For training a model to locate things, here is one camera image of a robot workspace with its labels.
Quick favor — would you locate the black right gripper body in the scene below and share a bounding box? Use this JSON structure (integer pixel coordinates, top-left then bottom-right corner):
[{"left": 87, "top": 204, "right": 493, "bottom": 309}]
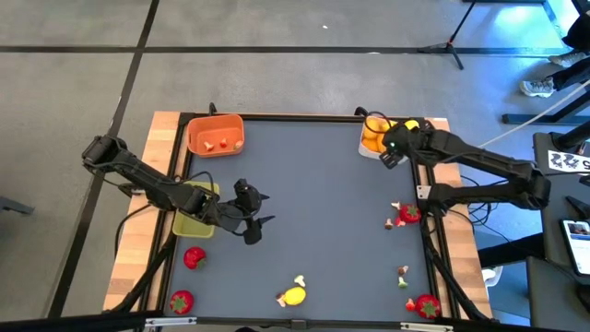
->
[{"left": 381, "top": 123, "right": 423, "bottom": 162}]

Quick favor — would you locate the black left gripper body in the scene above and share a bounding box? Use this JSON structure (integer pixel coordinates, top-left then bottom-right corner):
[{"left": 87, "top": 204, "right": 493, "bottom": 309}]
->
[{"left": 218, "top": 178, "right": 263, "bottom": 232}]

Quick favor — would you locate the orange oval toy fruit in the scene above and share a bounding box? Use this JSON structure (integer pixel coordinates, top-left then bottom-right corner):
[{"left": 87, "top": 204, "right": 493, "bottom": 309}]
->
[{"left": 363, "top": 120, "right": 382, "bottom": 141}]

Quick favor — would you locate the white plastic basket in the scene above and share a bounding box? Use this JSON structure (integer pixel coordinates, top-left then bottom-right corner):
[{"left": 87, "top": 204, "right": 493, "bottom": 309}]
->
[{"left": 358, "top": 114, "right": 419, "bottom": 165}]

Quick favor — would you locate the red tomato green calyx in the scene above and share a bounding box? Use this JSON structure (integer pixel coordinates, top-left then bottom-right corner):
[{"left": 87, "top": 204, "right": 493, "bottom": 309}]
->
[
  {"left": 398, "top": 203, "right": 422, "bottom": 225},
  {"left": 169, "top": 290, "right": 195, "bottom": 315},
  {"left": 414, "top": 292, "right": 441, "bottom": 318}
]

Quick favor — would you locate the yellow-green plastic basket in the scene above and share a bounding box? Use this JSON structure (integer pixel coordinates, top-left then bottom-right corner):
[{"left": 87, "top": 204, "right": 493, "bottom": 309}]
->
[{"left": 171, "top": 180, "right": 220, "bottom": 240}]

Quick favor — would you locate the red strawberry upper left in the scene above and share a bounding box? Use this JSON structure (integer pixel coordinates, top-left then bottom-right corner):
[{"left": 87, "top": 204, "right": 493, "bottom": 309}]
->
[{"left": 183, "top": 245, "right": 207, "bottom": 272}]

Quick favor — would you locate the orange plastic basket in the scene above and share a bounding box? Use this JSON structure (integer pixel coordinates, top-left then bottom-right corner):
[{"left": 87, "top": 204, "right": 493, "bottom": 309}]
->
[{"left": 185, "top": 113, "right": 245, "bottom": 160}]

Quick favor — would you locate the black tripod stand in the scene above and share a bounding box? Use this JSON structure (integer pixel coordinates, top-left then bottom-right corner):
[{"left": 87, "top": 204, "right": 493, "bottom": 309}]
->
[{"left": 417, "top": 0, "right": 478, "bottom": 71}]

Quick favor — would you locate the wooden table side board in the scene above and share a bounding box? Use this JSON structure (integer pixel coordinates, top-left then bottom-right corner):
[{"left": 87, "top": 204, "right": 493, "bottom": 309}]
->
[
  {"left": 422, "top": 116, "right": 493, "bottom": 319},
  {"left": 101, "top": 110, "right": 183, "bottom": 313}
]

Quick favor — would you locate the black desk foot bar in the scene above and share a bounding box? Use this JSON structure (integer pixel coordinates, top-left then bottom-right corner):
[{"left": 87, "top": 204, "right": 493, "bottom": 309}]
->
[{"left": 501, "top": 89, "right": 590, "bottom": 126}]

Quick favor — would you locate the person's foot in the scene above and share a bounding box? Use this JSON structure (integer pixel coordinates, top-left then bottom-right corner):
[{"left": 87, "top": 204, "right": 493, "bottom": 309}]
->
[
  {"left": 548, "top": 49, "right": 589, "bottom": 69},
  {"left": 519, "top": 77, "right": 557, "bottom": 99}
]

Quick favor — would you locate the white plastic object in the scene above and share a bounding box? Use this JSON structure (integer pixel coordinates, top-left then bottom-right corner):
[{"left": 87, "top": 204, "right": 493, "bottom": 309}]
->
[{"left": 481, "top": 266, "right": 503, "bottom": 290}]

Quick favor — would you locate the white printed marker sheet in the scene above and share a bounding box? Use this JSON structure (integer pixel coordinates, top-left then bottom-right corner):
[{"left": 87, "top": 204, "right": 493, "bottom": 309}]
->
[{"left": 547, "top": 149, "right": 590, "bottom": 175}]

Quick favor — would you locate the black pole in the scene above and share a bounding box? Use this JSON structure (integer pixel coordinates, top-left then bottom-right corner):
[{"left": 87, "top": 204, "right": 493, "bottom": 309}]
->
[{"left": 550, "top": 119, "right": 590, "bottom": 151}]

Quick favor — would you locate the black side table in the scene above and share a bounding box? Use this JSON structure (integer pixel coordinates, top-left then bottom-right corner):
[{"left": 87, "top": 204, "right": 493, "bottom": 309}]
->
[{"left": 532, "top": 131, "right": 590, "bottom": 278}]

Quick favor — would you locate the person's leg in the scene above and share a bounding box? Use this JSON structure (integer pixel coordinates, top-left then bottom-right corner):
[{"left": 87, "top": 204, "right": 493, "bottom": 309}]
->
[
  {"left": 550, "top": 57, "right": 590, "bottom": 91},
  {"left": 561, "top": 11, "right": 590, "bottom": 51}
]

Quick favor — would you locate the tablet with lit screen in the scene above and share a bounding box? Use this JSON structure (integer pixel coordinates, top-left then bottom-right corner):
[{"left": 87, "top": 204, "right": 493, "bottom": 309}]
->
[{"left": 559, "top": 218, "right": 590, "bottom": 278}]

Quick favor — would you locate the black rig crossbar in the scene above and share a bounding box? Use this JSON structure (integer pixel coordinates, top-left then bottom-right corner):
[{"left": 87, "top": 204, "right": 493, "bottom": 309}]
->
[{"left": 0, "top": 311, "right": 590, "bottom": 332}]

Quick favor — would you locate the grey furniture foot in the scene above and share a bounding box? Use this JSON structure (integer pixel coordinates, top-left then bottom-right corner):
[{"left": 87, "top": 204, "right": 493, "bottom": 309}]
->
[{"left": 0, "top": 196, "right": 36, "bottom": 217}]

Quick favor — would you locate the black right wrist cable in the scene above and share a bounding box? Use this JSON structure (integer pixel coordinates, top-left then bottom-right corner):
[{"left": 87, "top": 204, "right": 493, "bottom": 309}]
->
[{"left": 363, "top": 109, "right": 397, "bottom": 136}]

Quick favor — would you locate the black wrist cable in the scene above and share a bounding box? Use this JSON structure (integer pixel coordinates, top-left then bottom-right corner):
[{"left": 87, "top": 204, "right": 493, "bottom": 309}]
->
[
  {"left": 363, "top": 109, "right": 397, "bottom": 136},
  {"left": 177, "top": 170, "right": 245, "bottom": 239}
]

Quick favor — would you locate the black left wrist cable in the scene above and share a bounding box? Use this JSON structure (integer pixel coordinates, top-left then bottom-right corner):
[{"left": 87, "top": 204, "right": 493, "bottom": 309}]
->
[{"left": 177, "top": 170, "right": 245, "bottom": 239}]

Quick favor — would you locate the black cable bundle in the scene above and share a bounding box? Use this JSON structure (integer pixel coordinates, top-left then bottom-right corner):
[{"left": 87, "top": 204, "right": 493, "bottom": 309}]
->
[{"left": 460, "top": 174, "right": 549, "bottom": 245}]

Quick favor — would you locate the silver metal bracket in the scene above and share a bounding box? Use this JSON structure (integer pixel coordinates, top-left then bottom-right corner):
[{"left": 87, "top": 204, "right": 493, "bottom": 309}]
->
[
  {"left": 144, "top": 316, "right": 198, "bottom": 328},
  {"left": 399, "top": 321, "right": 455, "bottom": 332}
]

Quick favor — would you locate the black floor cable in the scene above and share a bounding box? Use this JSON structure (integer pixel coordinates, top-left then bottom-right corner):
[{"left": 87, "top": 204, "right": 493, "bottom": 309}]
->
[{"left": 113, "top": 202, "right": 156, "bottom": 262}]

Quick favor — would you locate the white floor cable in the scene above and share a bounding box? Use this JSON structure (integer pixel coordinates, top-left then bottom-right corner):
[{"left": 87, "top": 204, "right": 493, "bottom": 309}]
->
[{"left": 477, "top": 77, "right": 590, "bottom": 149}]

